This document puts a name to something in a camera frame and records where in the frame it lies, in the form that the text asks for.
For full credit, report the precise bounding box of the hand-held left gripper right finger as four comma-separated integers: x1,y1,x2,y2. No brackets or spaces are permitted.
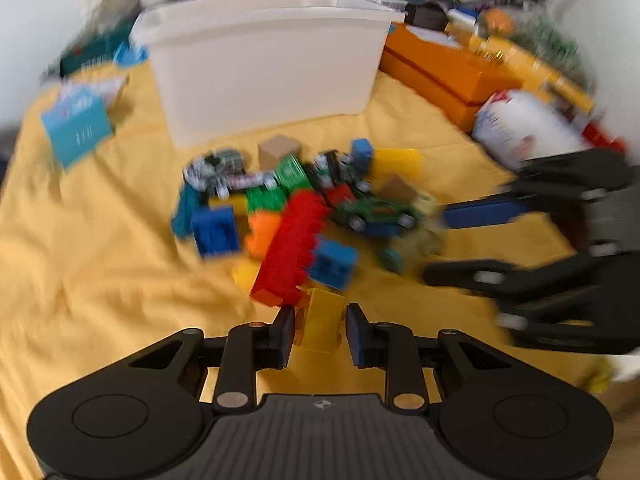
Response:
346,304,516,408

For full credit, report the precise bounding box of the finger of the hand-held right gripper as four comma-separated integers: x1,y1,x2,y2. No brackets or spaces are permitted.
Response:
422,252,640,356
442,150,636,231

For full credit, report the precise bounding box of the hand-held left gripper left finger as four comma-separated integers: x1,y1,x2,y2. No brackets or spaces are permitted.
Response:
127,305,297,408

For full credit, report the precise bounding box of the dark green toy car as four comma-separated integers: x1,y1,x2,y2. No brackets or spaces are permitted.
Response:
332,195,418,238

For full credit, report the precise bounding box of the red green white toy car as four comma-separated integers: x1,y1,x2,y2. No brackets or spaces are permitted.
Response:
307,150,373,196

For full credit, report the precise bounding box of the green building block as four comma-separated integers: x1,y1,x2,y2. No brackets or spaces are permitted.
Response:
275,155,313,193
245,187,288,216

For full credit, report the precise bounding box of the white plastic storage bin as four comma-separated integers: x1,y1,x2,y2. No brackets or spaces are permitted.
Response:
131,0,407,150

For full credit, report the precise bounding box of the pale yellow toy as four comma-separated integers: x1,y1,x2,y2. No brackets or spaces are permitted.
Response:
412,192,443,221

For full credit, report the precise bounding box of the small yellow building block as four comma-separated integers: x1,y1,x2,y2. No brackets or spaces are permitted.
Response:
231,260,266,291

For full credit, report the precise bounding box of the pale green toy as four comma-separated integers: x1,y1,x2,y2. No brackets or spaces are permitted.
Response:
380,230,446,273

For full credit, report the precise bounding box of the blue building block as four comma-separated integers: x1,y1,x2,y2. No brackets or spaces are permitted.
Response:
307,240,358,291
190,205,241,258

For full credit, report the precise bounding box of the long red building block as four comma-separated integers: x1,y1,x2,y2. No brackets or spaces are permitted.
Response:
250,190,331,308

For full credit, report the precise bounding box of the wooden cube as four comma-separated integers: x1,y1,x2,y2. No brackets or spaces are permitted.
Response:
257,134,303,168
377,175,421,203

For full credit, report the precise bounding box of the red box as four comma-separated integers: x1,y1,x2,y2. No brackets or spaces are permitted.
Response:
582,120,628,153

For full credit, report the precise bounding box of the white printed pack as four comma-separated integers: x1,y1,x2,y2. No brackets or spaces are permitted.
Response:
472,89,591,171

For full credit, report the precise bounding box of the orange building block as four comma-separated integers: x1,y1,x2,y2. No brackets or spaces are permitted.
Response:
244,212,286,261

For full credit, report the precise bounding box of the small blue cube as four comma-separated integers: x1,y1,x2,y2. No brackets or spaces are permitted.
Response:
350,138,375,171

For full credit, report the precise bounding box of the orange box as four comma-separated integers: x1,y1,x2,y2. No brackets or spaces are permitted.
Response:
379,22,523,133

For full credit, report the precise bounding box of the teal toy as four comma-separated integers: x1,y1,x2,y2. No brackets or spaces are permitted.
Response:
171,180,208,238

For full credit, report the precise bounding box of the white toy car red print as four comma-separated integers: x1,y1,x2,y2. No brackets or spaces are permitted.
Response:
210,170,278,198

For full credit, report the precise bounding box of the long yellow box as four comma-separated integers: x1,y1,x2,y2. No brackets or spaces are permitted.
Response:
467,30,596,116

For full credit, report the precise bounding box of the striped white black toy car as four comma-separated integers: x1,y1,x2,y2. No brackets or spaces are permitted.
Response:
182,147,248,186

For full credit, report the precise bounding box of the green mesh bag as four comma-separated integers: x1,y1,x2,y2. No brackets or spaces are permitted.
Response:
515,7,596,91

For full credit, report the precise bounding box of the orange ball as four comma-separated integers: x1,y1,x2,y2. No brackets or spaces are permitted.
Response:
482,9,516,36

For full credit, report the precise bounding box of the yellow cloth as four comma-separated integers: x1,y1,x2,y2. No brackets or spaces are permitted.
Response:
0,57,616,480

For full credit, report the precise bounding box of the black device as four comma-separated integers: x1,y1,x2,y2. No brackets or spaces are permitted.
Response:
404,1,448,31

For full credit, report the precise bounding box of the light blue tissue box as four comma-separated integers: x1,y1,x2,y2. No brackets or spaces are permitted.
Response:
41,85,113,168

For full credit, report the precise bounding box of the white pink packet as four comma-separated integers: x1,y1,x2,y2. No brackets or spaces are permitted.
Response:
60,75,130,111

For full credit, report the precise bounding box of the light blue plastic piece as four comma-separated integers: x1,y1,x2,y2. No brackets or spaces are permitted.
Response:
115,42,150,67

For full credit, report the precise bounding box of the dark blue bag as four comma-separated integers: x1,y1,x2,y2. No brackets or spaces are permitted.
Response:
0,130,21,181

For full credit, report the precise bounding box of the dark green packet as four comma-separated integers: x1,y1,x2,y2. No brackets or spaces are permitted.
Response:
59,25,133,76

